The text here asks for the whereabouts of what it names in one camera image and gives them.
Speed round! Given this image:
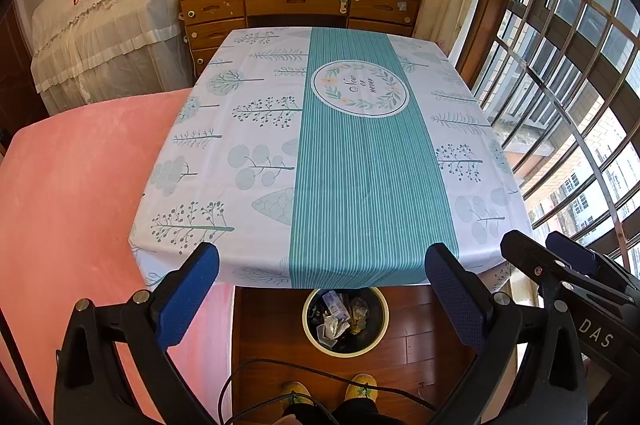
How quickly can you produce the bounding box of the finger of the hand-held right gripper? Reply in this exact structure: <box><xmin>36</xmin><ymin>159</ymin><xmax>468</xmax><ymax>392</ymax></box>
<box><xmin>545</xmin><ymin>231</ymin><xmax>631</xmax><ymax>281</ymax></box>
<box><xmin>500</xmin><ymin>229</ymin><xmax>576</xmax><ymax>291</ymax></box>

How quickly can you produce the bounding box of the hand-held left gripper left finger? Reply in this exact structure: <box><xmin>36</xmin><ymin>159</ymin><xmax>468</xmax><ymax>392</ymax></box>
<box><xmin>52</xmin><ymin>242</ymin><xmax>221</xmax><ymax>425</ymax></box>

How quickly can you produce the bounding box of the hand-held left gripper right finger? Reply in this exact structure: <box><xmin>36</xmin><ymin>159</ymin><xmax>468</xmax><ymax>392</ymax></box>
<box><xmin>424</xmin><ymin>243</ymin><xmax>590</xmax><ymax>425</ymax></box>

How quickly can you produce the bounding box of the round waste bin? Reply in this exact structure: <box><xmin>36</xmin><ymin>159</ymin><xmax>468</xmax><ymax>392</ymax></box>
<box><xmin>302</xmin><ymin>287</ymin><xmax>390</xmax><ymax>358</ymax></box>

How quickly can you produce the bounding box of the yellow slipper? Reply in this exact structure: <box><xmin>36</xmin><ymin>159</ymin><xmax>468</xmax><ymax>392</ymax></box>
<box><xmin>345</xmin><ymin>373</ymin><xmax>378</xmax><ymax>401</ymax></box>
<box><xmin>280</xmin><ymin>381</ymin><xmax>311</xmax><ymax>406</ymax></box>

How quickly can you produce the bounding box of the pink blanket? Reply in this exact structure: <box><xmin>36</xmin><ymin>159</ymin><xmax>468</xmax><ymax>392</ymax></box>
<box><xmin>0</xmin><ymin>87</ymin><xmax>236</xmax><ymax>425</ymax></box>

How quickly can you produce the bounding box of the printed tablecloth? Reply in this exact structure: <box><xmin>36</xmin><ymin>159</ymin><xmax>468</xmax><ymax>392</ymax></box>
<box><xmin>128</xmin><ymin>26</ymin><xmax>535</xmax><ymax>290</ymax></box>

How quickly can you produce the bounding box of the person's black pants leg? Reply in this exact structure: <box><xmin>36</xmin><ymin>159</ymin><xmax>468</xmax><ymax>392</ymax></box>
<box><xmin>282</xmin><ymin>397</ymin><xmax>401</xmax><ymax>425</ymax></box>

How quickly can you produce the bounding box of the metal window grille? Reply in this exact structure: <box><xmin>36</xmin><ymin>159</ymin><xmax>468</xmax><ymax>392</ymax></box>
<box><xmin>475</xmin><ymin>0</ymin><xmax>640</xmax><ymax>276</ymax></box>

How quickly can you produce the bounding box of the brown wooden door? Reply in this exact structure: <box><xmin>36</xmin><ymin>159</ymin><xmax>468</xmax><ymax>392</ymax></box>
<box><xmin>0</xmin><ymin>5</ymin><xmax>48</xmax><ymax>140</ymax></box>

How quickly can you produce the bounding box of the wooden desk with drawers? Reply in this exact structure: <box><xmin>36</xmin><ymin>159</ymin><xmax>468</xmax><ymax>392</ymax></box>
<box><xmin>178</xmin><ymin>0</ymin><xmax>423</xmax><ymax>78</ymax></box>

